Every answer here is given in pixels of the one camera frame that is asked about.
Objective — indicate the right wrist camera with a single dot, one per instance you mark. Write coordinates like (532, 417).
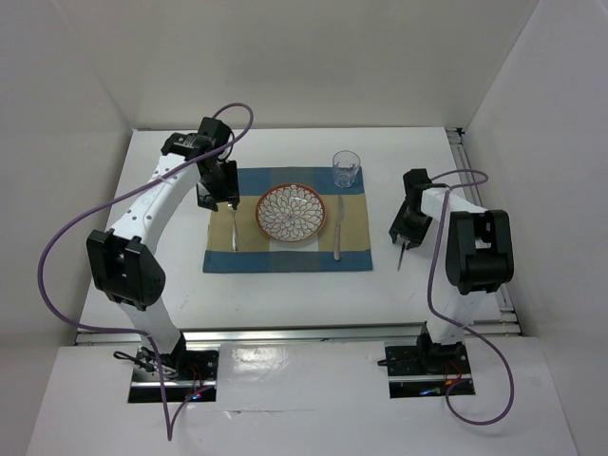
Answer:
(416, 181)

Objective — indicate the blue beige cloth placemat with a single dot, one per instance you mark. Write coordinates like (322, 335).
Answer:
(258, 254)

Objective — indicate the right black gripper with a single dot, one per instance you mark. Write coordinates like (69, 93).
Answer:
(399, 227)

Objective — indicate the front aluminium rail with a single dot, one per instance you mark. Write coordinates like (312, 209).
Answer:
(508, 326)

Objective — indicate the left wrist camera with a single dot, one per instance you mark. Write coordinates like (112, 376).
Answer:
(216, 132)

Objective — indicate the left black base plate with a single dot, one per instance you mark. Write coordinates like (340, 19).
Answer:
(196, 376)

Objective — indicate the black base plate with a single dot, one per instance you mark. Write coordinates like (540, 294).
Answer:
(413, 375)
(196, 376)

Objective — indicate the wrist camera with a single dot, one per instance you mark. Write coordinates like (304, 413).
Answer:
(216, 132)
(416, 181)

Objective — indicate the floral patterned brown-rim plate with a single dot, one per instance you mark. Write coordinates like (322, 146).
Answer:
(290, 213)

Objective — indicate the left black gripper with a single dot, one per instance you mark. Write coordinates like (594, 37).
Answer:
(229, 191)

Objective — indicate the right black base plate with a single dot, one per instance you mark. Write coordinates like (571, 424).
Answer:
(413, 375)

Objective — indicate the silver fork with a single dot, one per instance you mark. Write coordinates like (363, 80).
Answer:
(233, 212)

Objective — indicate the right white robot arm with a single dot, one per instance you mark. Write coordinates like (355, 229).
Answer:
(478, 260)

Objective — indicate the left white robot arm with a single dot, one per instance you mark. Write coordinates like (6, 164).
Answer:
(122, 258)

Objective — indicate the silver spoon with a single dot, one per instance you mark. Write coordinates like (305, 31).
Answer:
(402, 256)

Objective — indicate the silver table knife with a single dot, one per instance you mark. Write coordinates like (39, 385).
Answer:
(337, 229)

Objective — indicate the clear drinking glass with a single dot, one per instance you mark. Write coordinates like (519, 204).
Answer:
(345, 167)

